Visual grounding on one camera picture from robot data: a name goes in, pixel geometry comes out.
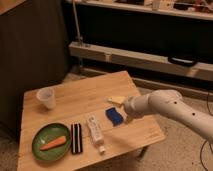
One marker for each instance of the metal pole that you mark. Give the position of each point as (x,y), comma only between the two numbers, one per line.
(79,37)

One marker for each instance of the wooden table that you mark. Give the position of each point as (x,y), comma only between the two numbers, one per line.
(75,101)

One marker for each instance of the white wii remote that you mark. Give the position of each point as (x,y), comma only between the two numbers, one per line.
(96,133)

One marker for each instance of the blue sponge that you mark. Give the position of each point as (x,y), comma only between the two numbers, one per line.
(115,117)

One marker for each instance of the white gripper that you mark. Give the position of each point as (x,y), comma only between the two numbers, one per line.
(135,107)

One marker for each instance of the black striped remote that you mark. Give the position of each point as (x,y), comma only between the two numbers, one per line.
(76,139)

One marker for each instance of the green plate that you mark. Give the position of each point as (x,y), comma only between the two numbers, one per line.
(47,134)

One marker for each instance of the black handle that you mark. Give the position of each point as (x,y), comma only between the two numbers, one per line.
(182,62)

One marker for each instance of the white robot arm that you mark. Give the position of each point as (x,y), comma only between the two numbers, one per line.
(170,104)

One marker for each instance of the long grey shelf beam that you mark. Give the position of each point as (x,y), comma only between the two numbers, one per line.
(140,60)

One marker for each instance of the orange carrot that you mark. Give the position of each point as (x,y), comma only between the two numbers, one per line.
(56,142)

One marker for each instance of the white plastic cup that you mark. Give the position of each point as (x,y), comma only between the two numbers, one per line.
(47,97)

